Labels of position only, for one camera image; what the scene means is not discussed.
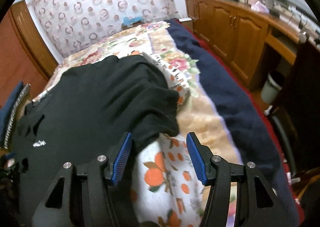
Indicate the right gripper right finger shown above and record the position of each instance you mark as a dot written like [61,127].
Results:
[256,202]

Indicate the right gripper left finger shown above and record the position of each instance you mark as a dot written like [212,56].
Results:
[79,195]

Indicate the black t-shirt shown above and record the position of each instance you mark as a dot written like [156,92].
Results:
[84,115]

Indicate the navy blue blanket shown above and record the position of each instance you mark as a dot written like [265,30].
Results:
[225,92]

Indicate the red bed cover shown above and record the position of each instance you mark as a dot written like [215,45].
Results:
[250,97]

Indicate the orange print white sheet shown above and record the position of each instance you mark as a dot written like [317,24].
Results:
[165,190]

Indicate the floral beige blanket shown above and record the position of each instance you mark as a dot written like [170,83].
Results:
[150,42]

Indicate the grey waste bin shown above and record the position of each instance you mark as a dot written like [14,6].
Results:
[272,86]

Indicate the folded navy blue garment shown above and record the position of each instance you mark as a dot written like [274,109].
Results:
[7,108]

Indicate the patterned dark folded cloth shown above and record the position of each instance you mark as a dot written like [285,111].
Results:
[16,114]

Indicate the wooden louvered wardrobe door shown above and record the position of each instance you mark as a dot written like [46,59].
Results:
[24,55]

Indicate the wooden sideboard cabinet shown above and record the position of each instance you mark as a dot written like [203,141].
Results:
[250,43]

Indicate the blue item box at headboard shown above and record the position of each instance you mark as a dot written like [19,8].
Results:
[131,22]

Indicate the pink tissue pack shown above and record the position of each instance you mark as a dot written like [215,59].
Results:
[259,7]

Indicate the circle pattern curtain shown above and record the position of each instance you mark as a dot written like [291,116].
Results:
[73,25]

